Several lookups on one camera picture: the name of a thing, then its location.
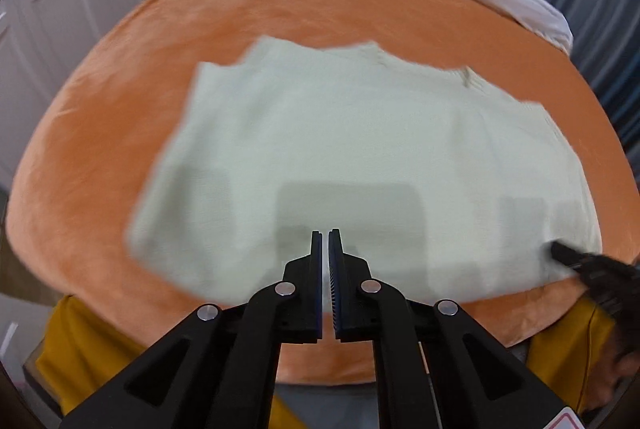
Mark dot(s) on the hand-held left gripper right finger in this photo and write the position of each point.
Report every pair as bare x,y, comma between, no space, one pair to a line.
350,304

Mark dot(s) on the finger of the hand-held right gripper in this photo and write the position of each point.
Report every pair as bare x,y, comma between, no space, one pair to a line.
570,255

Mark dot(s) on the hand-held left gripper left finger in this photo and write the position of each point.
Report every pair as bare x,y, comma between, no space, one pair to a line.
300,304

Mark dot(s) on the cream knit cardigan red buttons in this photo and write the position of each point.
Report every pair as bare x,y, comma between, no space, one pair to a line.
325,134

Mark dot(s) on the grey bed base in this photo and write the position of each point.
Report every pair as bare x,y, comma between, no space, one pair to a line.
325,406

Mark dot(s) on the yellow cloth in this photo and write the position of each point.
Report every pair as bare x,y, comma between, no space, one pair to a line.
80,349

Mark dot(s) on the grey-blue curtain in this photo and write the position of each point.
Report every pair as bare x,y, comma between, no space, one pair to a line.
600,9

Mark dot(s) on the orange plush blanket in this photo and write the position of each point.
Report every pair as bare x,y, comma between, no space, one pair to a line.
100,109

